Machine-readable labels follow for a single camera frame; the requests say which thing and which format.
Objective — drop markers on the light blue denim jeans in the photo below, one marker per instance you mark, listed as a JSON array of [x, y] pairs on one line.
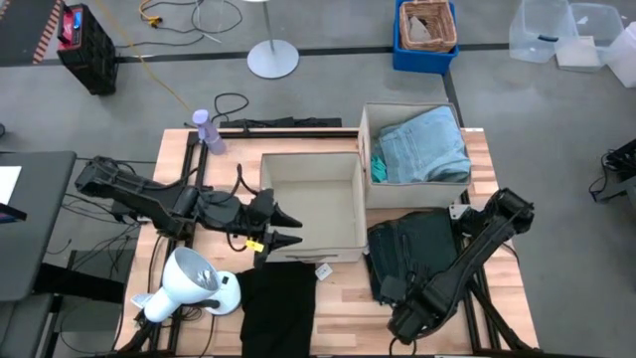
[[427, 149]]

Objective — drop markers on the blue plastic bin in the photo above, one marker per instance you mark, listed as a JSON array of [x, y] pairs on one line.
[[422, 62]]

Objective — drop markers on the white fabric storage basket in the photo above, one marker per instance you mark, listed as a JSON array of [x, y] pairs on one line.
[[412, 195]]

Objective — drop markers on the round white stand base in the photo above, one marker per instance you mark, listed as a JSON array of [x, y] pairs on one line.
[[272, 58]]

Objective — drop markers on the white fabric basket labelled 200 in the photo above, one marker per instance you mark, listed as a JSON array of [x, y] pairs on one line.
[[318, 209]]

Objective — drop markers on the white paper sheet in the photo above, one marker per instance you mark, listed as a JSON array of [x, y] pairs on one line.
[[7, 184]]

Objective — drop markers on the wicker basket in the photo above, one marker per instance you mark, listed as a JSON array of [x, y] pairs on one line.
[[427, 30]]

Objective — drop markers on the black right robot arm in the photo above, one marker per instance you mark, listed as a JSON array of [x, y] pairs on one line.
[[477, 253]]

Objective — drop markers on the black garment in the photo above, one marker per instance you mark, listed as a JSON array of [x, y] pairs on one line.
[[278, 313]]

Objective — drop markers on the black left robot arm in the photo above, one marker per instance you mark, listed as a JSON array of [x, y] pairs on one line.
[[149, 199]]

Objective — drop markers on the black fabric strip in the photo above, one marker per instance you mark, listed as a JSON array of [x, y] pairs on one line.
[[283, 122]]

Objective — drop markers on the black and red case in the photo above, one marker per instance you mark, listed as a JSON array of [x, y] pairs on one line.
[[89, 54]]

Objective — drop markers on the white mounting plate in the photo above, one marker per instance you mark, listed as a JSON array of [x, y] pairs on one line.
[[458, 211]]

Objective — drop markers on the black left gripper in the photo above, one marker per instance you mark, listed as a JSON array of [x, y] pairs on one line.
[[258, 216]]

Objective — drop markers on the white desk lamp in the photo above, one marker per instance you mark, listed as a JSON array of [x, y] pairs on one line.
[[184, 283]]

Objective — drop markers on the grey desk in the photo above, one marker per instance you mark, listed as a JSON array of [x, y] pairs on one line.
[[35, 233]]

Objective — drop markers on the yellow tag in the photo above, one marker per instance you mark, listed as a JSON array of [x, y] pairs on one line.
[[255, 245]]

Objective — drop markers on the teal cloth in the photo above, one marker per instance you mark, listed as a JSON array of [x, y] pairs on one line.
[[378, 170]]

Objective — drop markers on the purple spray bottle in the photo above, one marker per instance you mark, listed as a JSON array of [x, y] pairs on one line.
[[211, 136]]

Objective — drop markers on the white lid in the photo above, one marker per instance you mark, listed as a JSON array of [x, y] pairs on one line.
[[578, 53]]

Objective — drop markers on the clear plastic bin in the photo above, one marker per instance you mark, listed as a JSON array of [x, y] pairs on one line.
[[539, 30], [596, 22], [626, 59]]

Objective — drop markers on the dark denim jeans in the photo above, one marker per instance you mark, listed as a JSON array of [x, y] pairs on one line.
[[412, 243]]

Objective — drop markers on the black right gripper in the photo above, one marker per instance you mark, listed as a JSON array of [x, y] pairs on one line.
[[415, 318]]

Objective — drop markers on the white paper tag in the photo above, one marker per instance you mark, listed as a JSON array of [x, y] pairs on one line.
[[323, 272]]

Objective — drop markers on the black mat with hazard stripes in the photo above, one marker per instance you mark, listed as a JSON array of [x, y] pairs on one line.
[[22, 30]]

